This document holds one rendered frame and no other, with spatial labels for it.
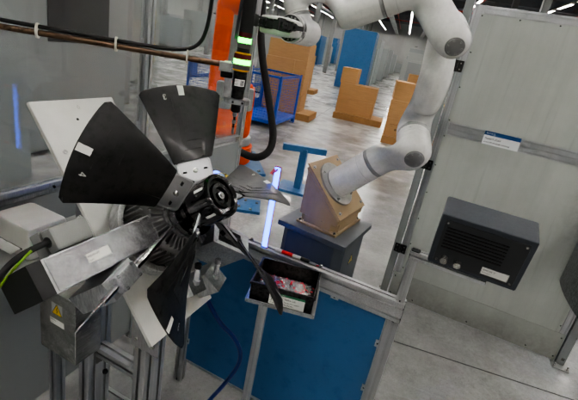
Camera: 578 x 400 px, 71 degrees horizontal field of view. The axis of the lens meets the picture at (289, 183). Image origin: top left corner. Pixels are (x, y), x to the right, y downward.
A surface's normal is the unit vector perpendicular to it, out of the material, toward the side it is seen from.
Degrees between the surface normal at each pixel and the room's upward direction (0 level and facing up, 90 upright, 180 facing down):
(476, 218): 15
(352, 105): 90
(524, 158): 90
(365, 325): 90
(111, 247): 50
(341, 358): 90
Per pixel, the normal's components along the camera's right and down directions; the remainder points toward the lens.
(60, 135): 0.79, -0.37
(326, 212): -0.53, 0.19
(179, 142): 0.16, -0.26
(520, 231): 0.06, -0.84
